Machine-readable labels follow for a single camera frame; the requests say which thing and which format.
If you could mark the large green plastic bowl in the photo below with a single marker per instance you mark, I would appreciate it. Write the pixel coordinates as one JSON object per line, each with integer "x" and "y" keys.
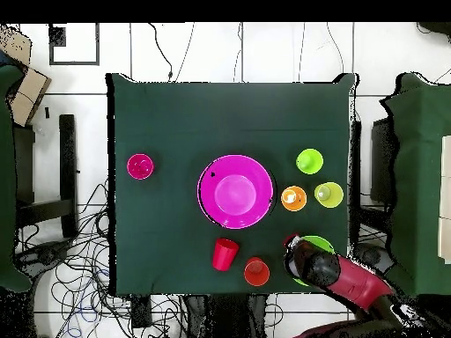
{"x": 322, "y": 243}

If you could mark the red plastic cup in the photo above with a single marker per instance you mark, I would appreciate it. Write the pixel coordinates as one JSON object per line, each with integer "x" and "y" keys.
{"x": 223, "y": 255}

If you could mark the large pink plastic bowl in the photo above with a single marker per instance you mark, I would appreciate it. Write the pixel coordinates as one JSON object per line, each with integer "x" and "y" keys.
{"x": 211, "y": 207}

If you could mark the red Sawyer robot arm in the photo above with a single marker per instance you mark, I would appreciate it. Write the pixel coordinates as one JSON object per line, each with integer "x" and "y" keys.
{"x": 352, "y": 281}

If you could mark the white boxes stack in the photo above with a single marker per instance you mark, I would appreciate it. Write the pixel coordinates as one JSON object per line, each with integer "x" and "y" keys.
{"x": 445, "y": 176}

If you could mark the orange plastic cup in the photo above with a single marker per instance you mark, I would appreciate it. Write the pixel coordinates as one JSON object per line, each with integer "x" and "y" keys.
{"x": 294, "y": 204}

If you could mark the red-orange plastic cup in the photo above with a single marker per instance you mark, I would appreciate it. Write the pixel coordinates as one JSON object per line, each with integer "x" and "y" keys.
{"x": 256, "y": 276}

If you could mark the yellow plastic cup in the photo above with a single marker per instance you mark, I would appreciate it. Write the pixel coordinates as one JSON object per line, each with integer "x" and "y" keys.
{"x": 334, "y": 197}

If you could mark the light green plastic cup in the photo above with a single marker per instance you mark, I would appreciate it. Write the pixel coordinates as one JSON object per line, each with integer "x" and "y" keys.
{"x": 313, "y": 165}

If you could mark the grey rounded base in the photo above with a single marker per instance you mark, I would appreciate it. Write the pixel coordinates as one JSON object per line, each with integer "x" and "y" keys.
{"x": 373, "y": 255}

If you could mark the black box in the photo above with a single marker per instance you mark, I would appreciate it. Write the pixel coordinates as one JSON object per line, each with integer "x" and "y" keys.
{"x": 380, "y": 162}

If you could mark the dark green tablecloth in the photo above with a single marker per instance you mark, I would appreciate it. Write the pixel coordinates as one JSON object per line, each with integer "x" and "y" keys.
{"x": 229, "y": 116}

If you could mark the green cloth covered table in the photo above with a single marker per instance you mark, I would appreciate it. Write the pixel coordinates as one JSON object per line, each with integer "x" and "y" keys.
{"x": 419, "y": 176}
{"x": 5, "y": 176}

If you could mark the magenta plastic cup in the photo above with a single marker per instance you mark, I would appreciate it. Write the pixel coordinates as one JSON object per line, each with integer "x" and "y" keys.
{"x": 140, "y": 166}

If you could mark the grey base with black knob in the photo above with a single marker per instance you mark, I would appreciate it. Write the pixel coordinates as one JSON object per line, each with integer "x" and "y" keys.
{"x": 45, "y": 255}

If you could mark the brown cardboard box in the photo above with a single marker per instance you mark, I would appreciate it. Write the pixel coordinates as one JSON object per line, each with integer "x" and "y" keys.
{"x": 28, "y": 91}

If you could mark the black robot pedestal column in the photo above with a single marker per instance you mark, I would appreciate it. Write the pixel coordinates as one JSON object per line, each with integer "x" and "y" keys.
{"x": 225, "y": 317}

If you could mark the black stand frame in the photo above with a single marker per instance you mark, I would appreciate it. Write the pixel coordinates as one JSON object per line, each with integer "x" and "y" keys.
{"x": 67, "y": 158}

